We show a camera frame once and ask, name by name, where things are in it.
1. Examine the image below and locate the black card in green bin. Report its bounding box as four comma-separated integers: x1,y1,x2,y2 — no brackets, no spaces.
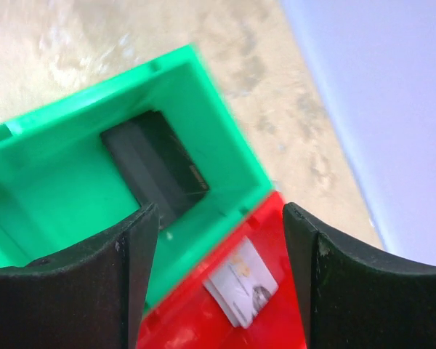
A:
100,111,210,229

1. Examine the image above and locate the silver card in red bin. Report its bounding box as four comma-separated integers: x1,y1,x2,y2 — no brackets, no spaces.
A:
204,238,278,329

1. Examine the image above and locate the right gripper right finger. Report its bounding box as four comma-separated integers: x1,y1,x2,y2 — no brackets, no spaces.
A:
283,203,436,348

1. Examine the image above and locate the middle red plastic bin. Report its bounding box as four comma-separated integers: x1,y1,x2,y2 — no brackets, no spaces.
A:
137,191,306,348

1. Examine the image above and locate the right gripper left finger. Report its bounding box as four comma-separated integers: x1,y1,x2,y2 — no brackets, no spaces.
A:
0,204,159,348

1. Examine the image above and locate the green plastic bin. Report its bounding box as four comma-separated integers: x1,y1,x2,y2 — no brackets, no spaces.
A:
0,45,273,310

